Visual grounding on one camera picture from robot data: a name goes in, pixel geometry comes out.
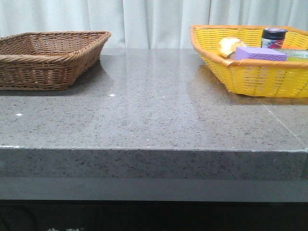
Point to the white curtain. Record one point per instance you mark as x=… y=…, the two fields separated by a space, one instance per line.
x=146 y=24

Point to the bread roll croissant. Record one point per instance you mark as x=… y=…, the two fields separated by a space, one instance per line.
x=228 y=45

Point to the yellow-green packing tape roll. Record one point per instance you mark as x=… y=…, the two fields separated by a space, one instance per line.
x=295 y=55

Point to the yellow woven plastic basket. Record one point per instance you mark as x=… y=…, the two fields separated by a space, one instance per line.
x=249 y=77

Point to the brown wicker basket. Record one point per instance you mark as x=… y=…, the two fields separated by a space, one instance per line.
x=48 y=60

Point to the purple foam block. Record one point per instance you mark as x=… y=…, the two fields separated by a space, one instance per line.
x=259 y=54

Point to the orange carrot toy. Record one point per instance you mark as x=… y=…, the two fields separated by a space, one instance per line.
x=286 y=46

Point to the black lidded jar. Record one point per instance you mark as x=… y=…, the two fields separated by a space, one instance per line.
x=273 y=37

